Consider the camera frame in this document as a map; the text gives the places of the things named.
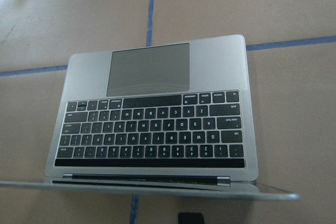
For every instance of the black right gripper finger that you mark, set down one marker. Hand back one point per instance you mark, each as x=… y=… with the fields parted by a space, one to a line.
x=190 y=218

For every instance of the grey laptop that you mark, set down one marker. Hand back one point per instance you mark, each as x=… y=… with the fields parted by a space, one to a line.
x=174 y=120

